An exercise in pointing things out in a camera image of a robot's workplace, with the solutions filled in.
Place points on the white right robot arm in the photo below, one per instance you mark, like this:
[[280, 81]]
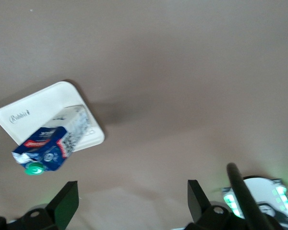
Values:
[[261, 189]]

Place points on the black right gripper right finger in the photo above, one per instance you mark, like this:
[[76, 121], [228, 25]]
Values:
[[196, 203]]

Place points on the cream tray with bear print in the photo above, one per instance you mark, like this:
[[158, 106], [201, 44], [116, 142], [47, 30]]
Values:
[[43, 103]]

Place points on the blue and white milk carton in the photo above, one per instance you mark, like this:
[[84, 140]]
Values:
[[50, 143]]

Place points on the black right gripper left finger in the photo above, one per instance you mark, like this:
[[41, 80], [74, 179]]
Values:
[[62, 206]]

